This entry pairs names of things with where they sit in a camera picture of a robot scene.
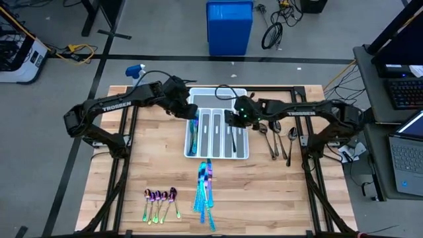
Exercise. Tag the grey laptop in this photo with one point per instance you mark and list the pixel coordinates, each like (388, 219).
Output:
(408, 158)

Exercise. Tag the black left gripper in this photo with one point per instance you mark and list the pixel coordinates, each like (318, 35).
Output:
(185, 110)

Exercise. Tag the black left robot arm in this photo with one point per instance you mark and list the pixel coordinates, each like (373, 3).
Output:
(115, 105)

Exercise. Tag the black desk monitor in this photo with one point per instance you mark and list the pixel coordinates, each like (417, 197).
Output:
(403, 46)

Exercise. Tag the black aluminium table frame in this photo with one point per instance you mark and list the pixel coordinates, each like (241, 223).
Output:
(299, 92)

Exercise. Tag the grey laptop desk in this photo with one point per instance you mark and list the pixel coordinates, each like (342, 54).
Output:
(376, 139)

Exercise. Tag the grey monitor desk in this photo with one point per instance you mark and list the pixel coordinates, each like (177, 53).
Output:
(367, 82)

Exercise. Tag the black box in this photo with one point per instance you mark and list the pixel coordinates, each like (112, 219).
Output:
(314, 6)

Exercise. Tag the blue plastic bin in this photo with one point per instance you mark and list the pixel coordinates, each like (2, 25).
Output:
(229, 29)

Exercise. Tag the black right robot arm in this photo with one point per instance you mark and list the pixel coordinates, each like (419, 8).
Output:
(304, 112)

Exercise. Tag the iridescent fork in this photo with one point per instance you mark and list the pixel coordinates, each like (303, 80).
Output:
(197, 125)
(192, 145)
(195, 139)

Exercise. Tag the white cutlery tray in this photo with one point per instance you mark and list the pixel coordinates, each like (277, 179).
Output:
(216, 139)

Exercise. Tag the black floor stand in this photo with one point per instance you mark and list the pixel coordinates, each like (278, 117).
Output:
(88, 23)

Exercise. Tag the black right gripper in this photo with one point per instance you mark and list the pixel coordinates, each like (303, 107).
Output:
(246, 114)

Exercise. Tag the white equipment cart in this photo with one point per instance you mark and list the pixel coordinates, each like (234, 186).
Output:
(20, 71)

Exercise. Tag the white power adapter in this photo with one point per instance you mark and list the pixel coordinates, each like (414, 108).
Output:
(355, 150)

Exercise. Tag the blue-capped spray bottle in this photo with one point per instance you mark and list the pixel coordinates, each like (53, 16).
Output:
(133, 71)

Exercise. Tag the black keyboard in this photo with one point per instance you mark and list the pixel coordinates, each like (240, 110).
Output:
(406, 94)

